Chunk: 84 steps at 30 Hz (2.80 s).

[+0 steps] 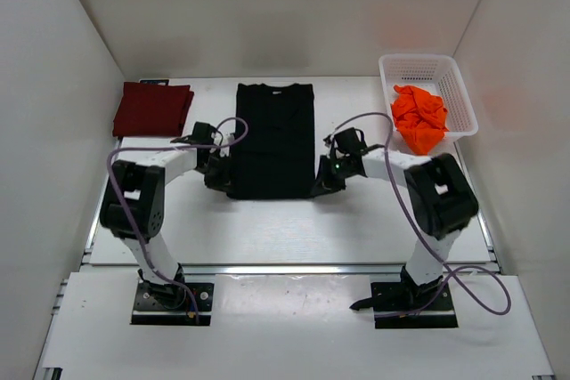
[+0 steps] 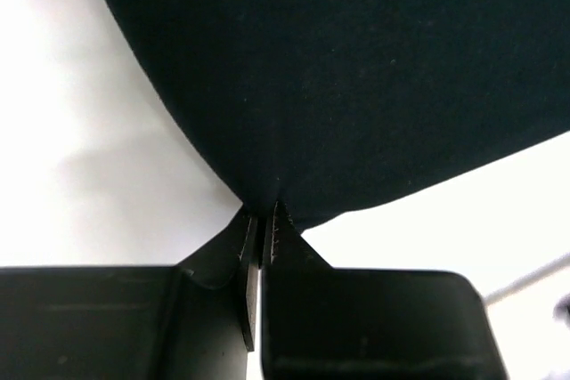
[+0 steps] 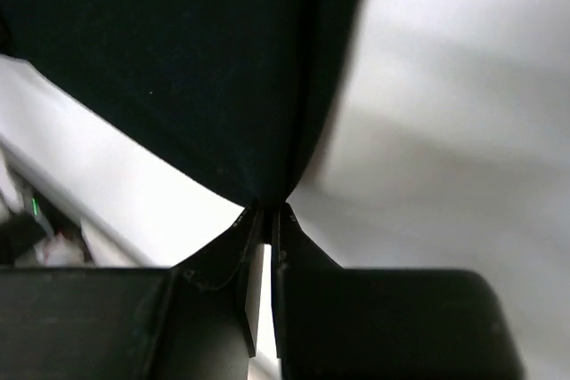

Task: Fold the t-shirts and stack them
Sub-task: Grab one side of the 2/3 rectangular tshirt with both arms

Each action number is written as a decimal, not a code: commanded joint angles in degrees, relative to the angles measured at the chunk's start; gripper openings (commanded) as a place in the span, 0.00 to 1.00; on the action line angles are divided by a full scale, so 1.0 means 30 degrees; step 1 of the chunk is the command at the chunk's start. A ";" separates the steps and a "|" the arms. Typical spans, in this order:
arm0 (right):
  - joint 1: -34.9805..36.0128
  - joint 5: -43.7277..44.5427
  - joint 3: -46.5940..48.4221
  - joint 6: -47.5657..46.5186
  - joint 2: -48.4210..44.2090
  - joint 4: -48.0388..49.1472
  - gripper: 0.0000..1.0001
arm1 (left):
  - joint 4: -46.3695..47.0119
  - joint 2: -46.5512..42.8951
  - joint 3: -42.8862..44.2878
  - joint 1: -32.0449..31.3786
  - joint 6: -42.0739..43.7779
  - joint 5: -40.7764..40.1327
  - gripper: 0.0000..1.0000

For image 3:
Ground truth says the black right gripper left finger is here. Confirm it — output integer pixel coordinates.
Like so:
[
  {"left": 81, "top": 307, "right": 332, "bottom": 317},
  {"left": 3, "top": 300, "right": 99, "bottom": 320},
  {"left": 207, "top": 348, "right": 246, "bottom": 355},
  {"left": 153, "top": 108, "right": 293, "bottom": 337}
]
[{"left": 1, "top": 207, "right": 263, "bottom": 379}]

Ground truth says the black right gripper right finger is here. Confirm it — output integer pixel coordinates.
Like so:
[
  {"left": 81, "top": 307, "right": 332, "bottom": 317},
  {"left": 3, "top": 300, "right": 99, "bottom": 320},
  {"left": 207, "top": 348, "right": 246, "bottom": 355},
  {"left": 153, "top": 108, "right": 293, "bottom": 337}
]
[{"left": 271, "top": 206, "right": 524, "bottom": 379}]

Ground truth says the black t shirt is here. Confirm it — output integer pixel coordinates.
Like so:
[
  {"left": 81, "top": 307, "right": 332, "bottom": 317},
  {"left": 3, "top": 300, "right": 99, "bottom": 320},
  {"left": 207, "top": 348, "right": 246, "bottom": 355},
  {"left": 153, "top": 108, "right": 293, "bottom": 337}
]
[{"left": 1, "top": 0, "right": 360, "bottom": 206}]

